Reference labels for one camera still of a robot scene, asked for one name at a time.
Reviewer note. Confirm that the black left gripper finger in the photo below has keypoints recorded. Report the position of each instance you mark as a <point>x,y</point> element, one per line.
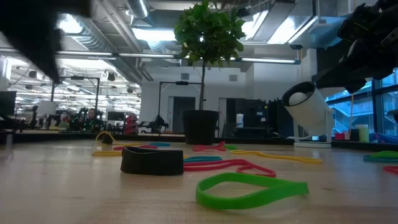
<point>49,56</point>

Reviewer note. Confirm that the green rubber band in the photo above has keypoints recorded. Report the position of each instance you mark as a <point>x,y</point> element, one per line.
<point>385,154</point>
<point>248,200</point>
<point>230,147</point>

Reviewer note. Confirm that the blue rubber band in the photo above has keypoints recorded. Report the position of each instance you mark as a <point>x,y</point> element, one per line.
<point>202,159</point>
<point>159,144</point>
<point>373,159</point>

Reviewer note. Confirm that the red rubber band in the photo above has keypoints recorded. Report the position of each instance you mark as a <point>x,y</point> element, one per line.
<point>217,164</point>
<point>391,169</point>
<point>146,147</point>
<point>208,147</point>

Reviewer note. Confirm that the yellow rubber band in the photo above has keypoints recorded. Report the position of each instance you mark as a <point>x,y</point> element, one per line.
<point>105,153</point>
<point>130,144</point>
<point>280,157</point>

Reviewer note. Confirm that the wide black rubber band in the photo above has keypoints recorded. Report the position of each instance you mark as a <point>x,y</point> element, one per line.
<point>152,161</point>

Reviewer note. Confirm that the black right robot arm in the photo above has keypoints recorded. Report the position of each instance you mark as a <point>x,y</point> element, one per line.
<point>373,18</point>

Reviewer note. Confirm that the black computer monitor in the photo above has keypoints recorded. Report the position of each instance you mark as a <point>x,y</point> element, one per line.
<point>7,102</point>

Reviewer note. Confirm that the person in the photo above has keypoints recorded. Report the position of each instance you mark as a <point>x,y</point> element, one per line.
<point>91,112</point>

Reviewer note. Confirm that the white cylindrical spot lamp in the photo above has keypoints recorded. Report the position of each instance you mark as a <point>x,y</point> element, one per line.
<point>314,109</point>

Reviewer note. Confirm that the yellow-green cup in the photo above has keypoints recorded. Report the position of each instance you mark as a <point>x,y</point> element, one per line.
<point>362,133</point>

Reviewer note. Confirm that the small red box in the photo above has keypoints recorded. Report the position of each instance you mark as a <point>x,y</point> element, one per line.
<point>339,136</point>

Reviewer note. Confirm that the long ceiling light bar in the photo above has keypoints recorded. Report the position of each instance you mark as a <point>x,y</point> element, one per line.
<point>267,60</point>

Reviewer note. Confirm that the red stacked stools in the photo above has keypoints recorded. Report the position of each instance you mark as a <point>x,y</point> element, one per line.
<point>132,124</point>

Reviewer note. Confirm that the black cabinet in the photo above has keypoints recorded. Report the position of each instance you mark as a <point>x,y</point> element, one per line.
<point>252,115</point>

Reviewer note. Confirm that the white canister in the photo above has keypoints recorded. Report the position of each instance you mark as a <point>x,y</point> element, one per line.
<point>239,120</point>

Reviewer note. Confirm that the green potted plant black pot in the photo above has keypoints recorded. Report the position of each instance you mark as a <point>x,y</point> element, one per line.
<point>208,31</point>

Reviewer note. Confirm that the black camera gantry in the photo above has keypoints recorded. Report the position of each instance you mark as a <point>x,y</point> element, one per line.
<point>182,83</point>
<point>74,77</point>

